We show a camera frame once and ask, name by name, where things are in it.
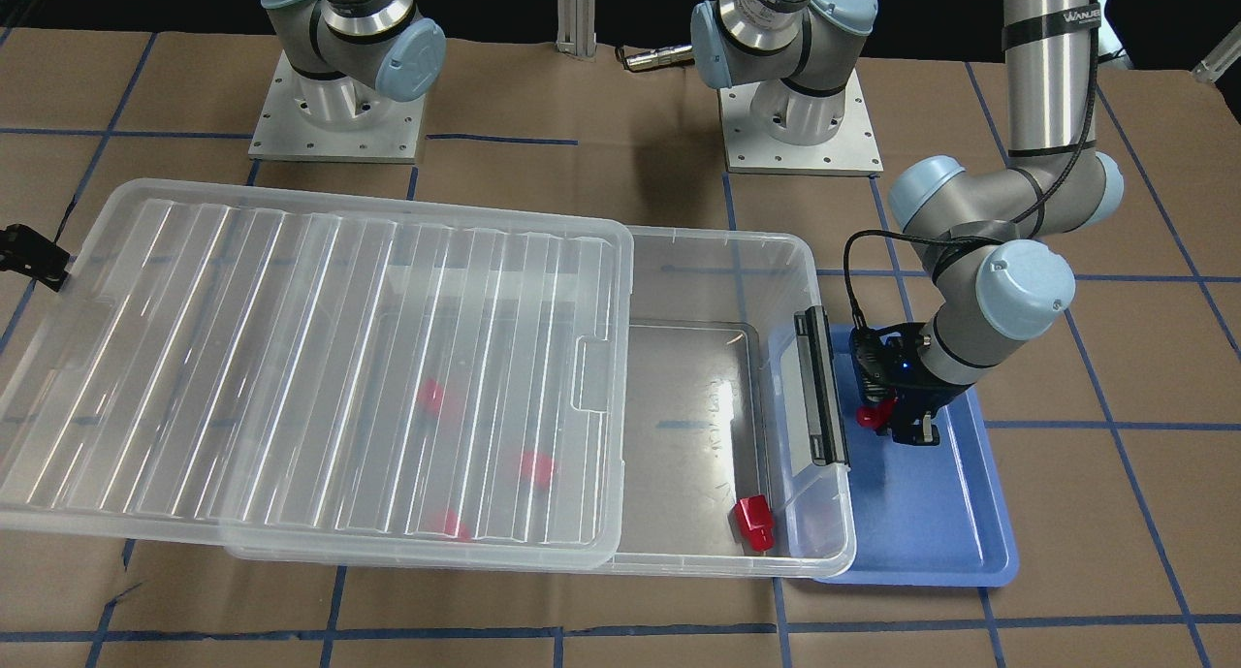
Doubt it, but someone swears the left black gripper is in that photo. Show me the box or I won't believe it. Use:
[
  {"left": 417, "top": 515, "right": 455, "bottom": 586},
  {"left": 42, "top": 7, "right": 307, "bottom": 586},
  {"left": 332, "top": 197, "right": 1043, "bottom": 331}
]
[{"left": 850, "top": 323, "right": 970, "bottom": 447}]

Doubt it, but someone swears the red block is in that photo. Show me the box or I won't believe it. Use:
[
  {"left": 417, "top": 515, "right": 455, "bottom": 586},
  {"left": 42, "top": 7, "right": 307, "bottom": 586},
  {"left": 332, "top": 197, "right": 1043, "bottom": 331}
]
[
  {"left": 414, "top": 377, "right": 448, "bottom": 421},
  {"left": 519, "top": 449, "right": 556, "bottom": 490},
  {"left": 732, "top": 494, "right": 776, "bottom": 553},
  {"left": 855, "top": 399, "right": 897, "bottom": 432},
  {"left": 426, "top": 509, "right": 474, "bottom": 543}
]

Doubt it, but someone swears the clear ribbed box lid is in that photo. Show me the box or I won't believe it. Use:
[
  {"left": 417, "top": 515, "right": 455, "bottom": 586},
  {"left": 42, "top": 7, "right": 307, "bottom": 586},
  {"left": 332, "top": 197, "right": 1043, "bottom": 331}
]
[{"left": 1, "top": 178, "right": 634, "bottom": 571}]

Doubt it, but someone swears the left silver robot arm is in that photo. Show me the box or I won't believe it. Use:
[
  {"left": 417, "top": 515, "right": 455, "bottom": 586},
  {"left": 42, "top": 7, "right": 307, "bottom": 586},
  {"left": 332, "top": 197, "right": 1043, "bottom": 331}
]
[{"left": 690, "top": 0, "right": 1123, "bottom": 446}]

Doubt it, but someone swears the blue plastic tray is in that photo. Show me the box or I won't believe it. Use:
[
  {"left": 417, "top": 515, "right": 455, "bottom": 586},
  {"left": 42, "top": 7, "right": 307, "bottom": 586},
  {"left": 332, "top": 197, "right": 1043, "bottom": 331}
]
[{"left": 767, "top": 325, "right": 1019, "bottom": 589}]

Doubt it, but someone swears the clear plastic storage box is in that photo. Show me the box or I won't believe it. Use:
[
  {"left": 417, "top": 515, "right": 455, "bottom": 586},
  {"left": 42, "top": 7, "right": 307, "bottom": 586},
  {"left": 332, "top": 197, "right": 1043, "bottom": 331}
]
[{"left": 220, "top": 214, "right": 819, "bottom": 576}]

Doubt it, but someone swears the red block under lid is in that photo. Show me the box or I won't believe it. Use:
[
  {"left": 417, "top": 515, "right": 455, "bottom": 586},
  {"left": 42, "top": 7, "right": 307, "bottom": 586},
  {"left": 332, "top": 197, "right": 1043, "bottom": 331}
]
[
  {"left": 426, "top": 509, "right": 474, "bottom": 543},
  {"left": 519, "top": 449, "right": 556, "bottom": 490},
  {"left": 414, "top": 377, "right": 448, "bottom": 421}
]

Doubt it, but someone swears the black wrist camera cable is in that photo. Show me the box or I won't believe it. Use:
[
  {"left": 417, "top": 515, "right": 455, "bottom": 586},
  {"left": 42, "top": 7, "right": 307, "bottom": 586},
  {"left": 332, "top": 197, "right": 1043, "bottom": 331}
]
[{"left": 841, "top": 0, "right": 1106, "bottom": 334}]

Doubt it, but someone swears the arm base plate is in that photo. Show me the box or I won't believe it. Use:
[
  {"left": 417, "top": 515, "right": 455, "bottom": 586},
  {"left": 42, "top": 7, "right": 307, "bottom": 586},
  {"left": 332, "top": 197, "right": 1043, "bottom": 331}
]
[
  {"left": 719, "top": 71, "right": 885, "bottom": 176},
  {"left": 248, "top": 53, "right": 429, "bottom": 165}
]

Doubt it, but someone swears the aluminium frame post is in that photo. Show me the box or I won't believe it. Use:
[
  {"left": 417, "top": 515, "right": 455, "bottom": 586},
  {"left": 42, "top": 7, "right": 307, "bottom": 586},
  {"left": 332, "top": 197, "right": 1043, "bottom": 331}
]
[{"left": 555, "top": 0, "right": 597, "bottom": 61}]

